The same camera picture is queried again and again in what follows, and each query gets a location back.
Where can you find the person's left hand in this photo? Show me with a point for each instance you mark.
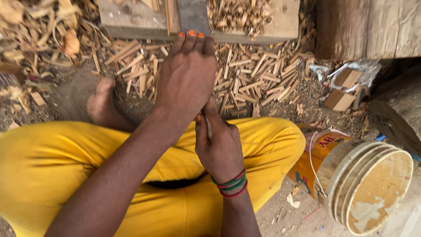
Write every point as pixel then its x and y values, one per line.
pixel 186 79

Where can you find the person's right hand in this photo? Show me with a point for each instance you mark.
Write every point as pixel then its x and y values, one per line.
pixel 222 151

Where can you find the thin grey stick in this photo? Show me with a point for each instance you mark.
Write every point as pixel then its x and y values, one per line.
pixel 209 128

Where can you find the red bangle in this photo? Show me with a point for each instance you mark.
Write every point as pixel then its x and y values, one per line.
pixel 237 193
pixel 234 179

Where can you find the green bangle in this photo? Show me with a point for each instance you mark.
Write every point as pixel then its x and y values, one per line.
pixel 235 183

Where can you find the narrow wooden strip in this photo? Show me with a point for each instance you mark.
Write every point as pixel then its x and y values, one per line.
pixel 172 16

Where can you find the grey metal blade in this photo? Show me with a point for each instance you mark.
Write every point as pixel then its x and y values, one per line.
pixel 194 14

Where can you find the heap of short wood sticks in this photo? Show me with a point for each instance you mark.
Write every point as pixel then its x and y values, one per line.
pixel 253 79

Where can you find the flat wooden work block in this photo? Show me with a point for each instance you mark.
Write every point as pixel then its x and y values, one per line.
pixel 131 19

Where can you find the pile of curled wood shavings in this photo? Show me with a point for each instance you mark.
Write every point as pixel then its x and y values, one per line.
pixel 238 14

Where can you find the white paper scrap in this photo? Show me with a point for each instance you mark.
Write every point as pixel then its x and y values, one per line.
pixel 292 200

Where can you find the person's bare foot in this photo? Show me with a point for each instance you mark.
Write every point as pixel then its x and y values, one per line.
pixel 103 105

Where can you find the brown cardboard piece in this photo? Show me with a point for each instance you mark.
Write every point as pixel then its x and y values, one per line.
pixel 348 77
pixel 338 100

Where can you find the orange plastic bucket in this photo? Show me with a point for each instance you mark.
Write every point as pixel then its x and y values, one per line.
pixel 358 177

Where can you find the heap of wood scraps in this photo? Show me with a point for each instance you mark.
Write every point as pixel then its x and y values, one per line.
pixel 42 29

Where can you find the person's yellow trousers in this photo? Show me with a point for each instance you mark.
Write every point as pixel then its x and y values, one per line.
pixel 49 158

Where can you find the clear plastic bag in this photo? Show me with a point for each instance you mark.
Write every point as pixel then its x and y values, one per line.
pixel 363 70

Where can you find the rough wooden log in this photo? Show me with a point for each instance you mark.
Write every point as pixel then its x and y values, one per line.
pixel 399 108

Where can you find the large wooden beam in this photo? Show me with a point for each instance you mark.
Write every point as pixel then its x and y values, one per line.
pixel 365 26

